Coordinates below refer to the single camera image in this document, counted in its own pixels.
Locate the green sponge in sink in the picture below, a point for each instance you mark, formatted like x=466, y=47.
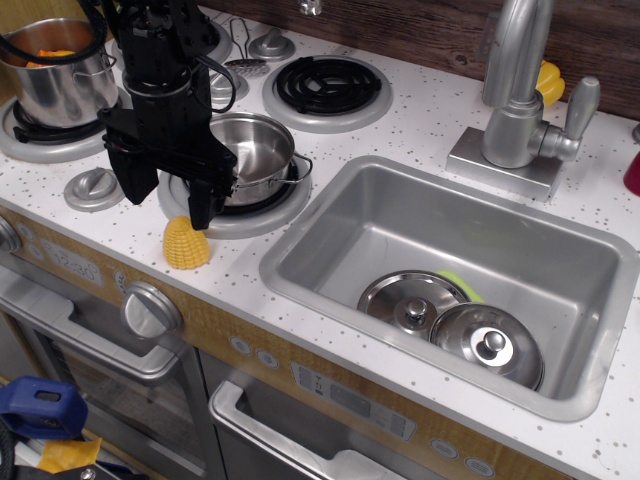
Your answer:
x=458, y=288

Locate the grey stove knob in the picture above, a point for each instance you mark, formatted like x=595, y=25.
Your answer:
x=221, y=88
x=93, y=190
x=273, y=46

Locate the grey stove knob middle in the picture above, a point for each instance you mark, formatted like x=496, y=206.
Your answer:
x=221, y=88

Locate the grey stove knob back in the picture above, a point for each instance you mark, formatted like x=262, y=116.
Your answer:
x=273, y=46

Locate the metal potato masher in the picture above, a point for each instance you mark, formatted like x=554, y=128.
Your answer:
x=244, y=65

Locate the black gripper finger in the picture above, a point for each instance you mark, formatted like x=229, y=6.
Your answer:
x=137, y=177
x=205, y=202

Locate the silver toy faucet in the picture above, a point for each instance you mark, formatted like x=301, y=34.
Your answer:
x=519, y=151

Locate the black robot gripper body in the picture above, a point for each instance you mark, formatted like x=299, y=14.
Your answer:
x=168, y=125

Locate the right oven door handle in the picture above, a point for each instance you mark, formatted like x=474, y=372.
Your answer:
x=265, y=436

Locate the yellow toy bell pepper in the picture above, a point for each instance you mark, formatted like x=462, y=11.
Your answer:
x=550, y=84

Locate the oven door handle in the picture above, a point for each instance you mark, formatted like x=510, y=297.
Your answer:
x=49, y=313
x=265, y=436

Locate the large steel pot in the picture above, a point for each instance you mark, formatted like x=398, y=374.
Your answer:
x=60, y=96

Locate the silver dial far left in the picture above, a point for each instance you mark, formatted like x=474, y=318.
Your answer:
x=10, y=241

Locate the orange toy food in pot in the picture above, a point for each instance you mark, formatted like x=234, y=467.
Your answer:
x=48, y=54

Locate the silver oven dial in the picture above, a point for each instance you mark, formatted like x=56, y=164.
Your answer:
x=147, y=312

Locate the steel lid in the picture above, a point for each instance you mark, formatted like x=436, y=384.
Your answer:
x=410, y=300
x=490, y=337

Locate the blue clamp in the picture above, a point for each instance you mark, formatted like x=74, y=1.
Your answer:
x=39, y=408

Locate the yellow toy corn cob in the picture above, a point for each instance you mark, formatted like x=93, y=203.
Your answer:
x=184, y=247

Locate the red cup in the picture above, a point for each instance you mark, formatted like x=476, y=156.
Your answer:
x=631, y=178

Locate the steel lid right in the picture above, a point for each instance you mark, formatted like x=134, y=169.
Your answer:
x=490, y=337

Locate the yellow cloth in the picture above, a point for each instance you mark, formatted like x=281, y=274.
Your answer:
x=63, y=455

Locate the steel lid left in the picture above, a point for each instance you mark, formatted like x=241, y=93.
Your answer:
x=410, y=300

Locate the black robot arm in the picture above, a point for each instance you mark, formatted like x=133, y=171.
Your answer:
x=165, y=46

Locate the back right stove burner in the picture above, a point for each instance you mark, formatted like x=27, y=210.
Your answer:
x=327, y=94

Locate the front stove burner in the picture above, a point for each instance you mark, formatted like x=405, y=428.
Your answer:
x=234, y=223

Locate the small steel pan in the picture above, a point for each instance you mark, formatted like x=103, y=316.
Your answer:
x=267, y=160

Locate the grey stove knob front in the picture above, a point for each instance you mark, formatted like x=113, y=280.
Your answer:
x=93, y=190

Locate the left oven door handle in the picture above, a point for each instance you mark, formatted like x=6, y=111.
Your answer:
x=49, y=313

